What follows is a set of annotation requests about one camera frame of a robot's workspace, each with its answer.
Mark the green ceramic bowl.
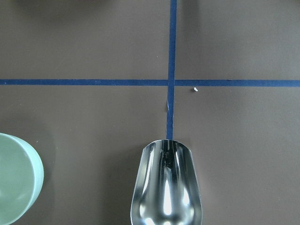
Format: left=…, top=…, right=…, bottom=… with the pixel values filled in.
left=0, top=133, right=44, bottom=225

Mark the shiny metal ice scoop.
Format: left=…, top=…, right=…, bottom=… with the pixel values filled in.
left=130, top=139, right=203, bottom=225

